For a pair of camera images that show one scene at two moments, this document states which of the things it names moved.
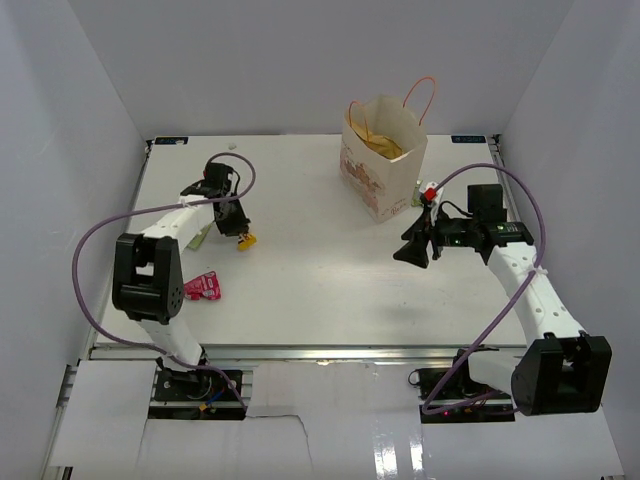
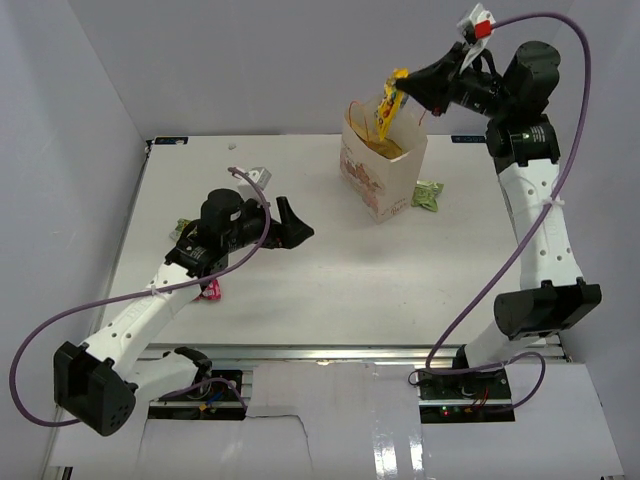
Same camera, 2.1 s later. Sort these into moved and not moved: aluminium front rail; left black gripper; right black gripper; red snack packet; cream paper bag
Moved: right black gripper; left black gripper
Not moved: aluminium front rail; cream paper bag; red snack packet
